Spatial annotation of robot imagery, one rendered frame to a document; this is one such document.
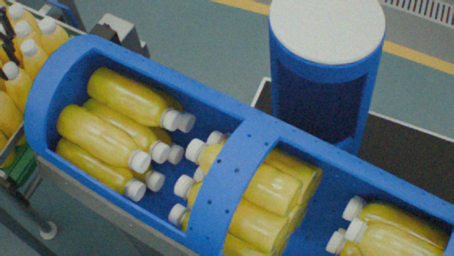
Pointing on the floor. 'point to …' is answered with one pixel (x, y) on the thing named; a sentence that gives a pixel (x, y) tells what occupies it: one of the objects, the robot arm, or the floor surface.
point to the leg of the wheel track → (134, 243)
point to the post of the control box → (23, 234)
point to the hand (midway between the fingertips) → (5, 62)
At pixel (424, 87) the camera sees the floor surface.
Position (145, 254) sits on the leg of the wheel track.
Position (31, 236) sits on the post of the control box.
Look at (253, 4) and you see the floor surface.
